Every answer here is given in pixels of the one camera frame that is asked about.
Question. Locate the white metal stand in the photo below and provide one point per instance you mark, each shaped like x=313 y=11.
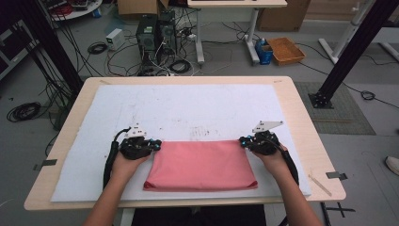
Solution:
x=345 y=37

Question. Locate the grey metal rack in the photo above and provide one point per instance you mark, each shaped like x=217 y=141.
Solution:
x=12 y=62

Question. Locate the thin wooden stick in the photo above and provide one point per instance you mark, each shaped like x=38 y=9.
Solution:
x=320 y=185

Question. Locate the grey floor mat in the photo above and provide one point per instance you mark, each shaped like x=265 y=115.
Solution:
x=342 y=116

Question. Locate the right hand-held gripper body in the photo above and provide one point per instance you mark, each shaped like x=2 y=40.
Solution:
x=265 y=142

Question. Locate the person's right hand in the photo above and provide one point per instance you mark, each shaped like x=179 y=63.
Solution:
x=273 y=164

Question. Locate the pink tank top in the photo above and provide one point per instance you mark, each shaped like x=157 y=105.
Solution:
x=200 y=166

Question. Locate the black computer tower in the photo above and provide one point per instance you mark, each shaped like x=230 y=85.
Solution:
x=167 y=31
x=146 y=37

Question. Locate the blue container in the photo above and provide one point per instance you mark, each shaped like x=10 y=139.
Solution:
x=263 y=51

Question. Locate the person's left hand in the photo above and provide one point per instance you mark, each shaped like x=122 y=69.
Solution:
x=127 y=168

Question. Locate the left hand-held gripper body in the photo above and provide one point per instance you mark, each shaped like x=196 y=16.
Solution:
x=136 y=147

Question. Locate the wooden tray on floor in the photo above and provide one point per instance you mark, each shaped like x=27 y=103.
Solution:
x=285 y=50

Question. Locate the black metal frame post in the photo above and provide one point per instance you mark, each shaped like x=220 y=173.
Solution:
x=53 y=47
x=354 y=47

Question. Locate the light wooden table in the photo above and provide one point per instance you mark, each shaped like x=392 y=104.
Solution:
x=307 y=106

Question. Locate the round white table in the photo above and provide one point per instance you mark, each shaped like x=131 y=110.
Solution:
x=78 y=11

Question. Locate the white power supply box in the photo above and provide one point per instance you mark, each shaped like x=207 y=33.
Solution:
x=114 y=39

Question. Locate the grey tape strip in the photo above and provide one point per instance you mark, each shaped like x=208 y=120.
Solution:
x=335 y=175
x=47 y=163

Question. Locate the small cardboard box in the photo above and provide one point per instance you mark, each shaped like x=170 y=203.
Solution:
x=138 y=6

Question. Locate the white foam mat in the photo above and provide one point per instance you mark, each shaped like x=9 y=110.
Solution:
x=188 y=106

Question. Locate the person's dark pants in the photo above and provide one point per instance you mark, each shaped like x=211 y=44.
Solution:
x=200 y=218

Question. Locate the white shoe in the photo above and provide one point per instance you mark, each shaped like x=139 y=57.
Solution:
x=393 y=164

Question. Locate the large cardboard box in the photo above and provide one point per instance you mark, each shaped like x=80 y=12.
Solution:
x=282 y=15

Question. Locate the white desk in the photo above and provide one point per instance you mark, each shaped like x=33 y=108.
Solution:
x=235 y=3

